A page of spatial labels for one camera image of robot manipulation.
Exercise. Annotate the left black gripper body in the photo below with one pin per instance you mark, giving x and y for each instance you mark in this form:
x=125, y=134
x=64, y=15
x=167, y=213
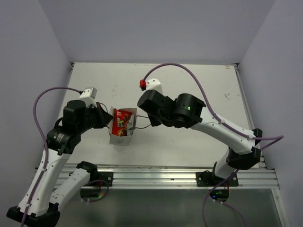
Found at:
x=87, y=123

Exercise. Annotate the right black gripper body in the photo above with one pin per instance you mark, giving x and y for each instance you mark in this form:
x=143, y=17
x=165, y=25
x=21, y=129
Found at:
x=155, y=121

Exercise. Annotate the red snack packet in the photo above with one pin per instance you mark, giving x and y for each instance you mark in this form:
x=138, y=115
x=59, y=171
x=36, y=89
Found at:
x=121, y=118

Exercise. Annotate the white paper coffee bag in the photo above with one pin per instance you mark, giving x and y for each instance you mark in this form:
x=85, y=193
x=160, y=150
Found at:
x=116, y=140

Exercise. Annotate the silver small snack packet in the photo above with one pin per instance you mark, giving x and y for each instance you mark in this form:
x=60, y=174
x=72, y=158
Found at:
x=131, y=125

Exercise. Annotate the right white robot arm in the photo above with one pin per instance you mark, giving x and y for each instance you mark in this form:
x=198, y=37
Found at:
x=187, y=111

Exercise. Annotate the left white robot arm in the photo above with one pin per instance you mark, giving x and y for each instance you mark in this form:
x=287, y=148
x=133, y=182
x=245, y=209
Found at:
x=43, y=203

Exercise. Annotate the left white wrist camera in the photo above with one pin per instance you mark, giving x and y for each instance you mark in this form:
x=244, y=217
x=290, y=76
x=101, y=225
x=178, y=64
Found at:
x=88, y=97

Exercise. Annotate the right wrist camera red cap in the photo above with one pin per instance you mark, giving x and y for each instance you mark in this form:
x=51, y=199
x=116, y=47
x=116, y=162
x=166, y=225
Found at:
x=151, y=84

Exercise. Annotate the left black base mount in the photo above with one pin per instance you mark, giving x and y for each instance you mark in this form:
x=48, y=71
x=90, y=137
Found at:
x=105, y=176

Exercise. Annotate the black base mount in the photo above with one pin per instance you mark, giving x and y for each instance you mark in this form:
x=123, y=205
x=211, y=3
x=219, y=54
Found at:
x=208, y=179
x=105, y=176

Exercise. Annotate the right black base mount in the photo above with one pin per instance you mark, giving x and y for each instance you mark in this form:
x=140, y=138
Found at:
x=208, y=179

